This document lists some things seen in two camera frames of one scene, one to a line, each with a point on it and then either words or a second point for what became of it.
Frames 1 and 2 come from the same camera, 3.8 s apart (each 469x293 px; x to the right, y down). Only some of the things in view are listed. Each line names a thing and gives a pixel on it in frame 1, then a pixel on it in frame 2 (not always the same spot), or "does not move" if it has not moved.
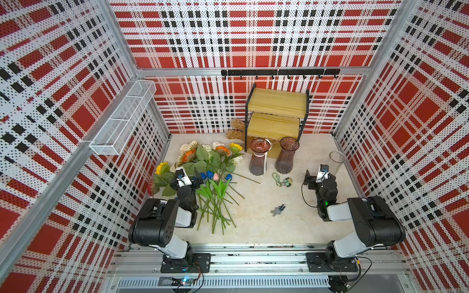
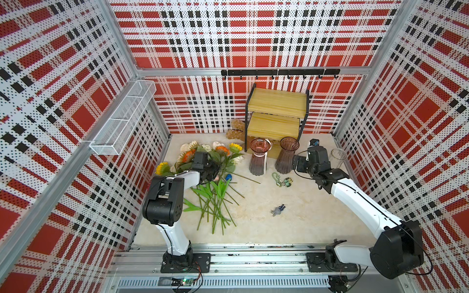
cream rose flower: (185, 146) does not move
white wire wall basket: (110, 139) does not move
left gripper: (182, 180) to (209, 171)
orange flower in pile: (221, 148) does not move
